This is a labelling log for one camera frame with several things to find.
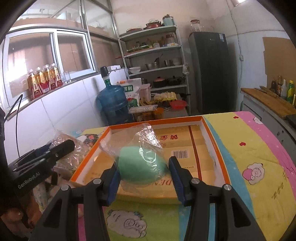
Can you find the wooden cutting board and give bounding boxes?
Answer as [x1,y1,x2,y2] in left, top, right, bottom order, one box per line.
[241,88,295,120]

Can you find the person left hand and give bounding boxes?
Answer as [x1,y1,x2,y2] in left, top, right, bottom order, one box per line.
[1,191,42,238]

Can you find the metal kitchen shelf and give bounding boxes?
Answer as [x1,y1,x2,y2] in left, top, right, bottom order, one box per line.
[118,25,191,113]

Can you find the green sponge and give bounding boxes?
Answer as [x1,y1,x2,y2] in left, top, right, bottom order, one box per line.
[100,123,169,192]

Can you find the glass jar on fridge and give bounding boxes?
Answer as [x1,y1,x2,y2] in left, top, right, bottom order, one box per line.
[190,19,201,32]

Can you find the egg tray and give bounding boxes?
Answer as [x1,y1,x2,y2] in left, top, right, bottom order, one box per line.
[154,92,178,101]

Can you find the sliding window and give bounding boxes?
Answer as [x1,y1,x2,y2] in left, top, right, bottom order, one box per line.
[1,28,97,108]

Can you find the pack of drink bottles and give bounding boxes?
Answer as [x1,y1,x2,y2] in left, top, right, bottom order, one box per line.
[27,63,63,100]

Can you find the red plastic basket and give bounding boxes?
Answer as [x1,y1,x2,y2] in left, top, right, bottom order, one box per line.
[170,100,187,110]

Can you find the orange cardboard box tray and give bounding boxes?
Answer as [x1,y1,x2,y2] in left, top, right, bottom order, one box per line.
[70,116,230,204]

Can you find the orange item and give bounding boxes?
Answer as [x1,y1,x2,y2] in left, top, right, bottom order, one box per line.
[49,131,91,172]

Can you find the white floral scrunchie cloth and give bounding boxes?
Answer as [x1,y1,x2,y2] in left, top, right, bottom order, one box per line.
[33,172,60,212]

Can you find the blue water jug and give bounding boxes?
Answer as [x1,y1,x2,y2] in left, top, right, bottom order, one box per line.
[96,66,131,126]

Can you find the green sauce bottle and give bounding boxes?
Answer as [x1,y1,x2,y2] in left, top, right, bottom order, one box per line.
[287,80,295,104]

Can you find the black cable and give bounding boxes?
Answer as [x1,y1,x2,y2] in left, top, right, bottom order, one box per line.
[4,93,24,158]

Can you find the black refrigerator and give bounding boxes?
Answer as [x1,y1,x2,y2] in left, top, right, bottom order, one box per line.
[188,32,236,114]

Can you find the colourful cartoon quilt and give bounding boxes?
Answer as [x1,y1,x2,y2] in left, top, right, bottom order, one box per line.
[69,111,296,241]

